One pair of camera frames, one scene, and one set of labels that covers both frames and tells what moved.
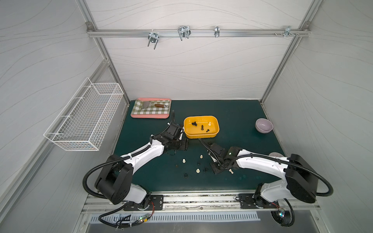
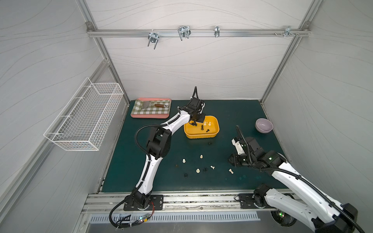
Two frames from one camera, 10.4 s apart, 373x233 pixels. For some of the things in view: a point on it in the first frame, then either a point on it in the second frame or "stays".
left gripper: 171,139 -> 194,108
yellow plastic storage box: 201,126 stays
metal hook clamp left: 153,37 stays
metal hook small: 217,31 stays
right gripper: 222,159 -> 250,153
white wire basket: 81,124 stays
